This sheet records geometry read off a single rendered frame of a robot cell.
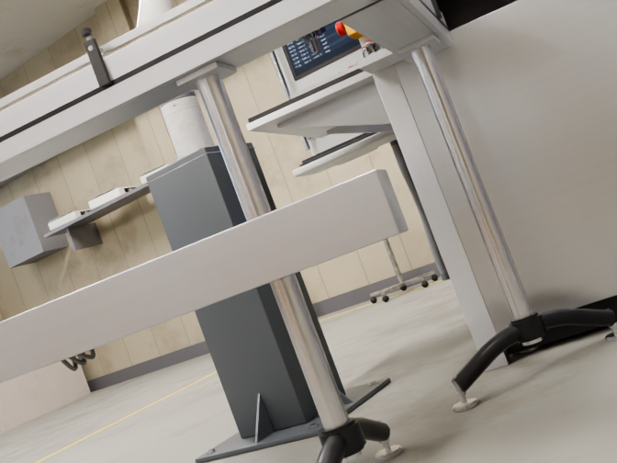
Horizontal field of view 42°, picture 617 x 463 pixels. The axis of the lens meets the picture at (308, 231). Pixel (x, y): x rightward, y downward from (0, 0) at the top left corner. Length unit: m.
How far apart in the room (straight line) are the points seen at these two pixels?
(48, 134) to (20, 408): 6.45
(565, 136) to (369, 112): 0.55
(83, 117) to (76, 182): 6.64
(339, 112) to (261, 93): 4.46
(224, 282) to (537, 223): 0.96
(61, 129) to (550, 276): 1.26
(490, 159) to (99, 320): 1.09
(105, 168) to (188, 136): 5.51
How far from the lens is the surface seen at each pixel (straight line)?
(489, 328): 2.22
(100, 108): 1.60
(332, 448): 1.46
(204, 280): 1.53
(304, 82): 3.40
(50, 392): 8.23
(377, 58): 2.10
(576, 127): 2.16
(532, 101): 2.17
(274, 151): 6.75
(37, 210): 8.36
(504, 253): 1.96
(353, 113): 2.35
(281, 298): 1.49
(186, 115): 2.49
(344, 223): 1.42
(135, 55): 1.57
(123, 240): 7.92
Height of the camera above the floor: 0.44
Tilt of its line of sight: 2 degrees up
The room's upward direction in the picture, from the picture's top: 21 degrees counter-clockwise
